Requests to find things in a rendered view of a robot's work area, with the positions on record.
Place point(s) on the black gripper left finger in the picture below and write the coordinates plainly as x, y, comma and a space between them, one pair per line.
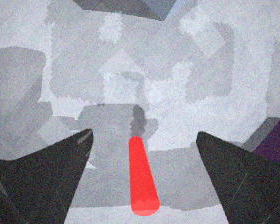
39, 187

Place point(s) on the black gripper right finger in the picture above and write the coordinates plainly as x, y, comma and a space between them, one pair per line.
247, 185

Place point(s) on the red peg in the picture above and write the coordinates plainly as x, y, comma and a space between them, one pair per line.
144, 200

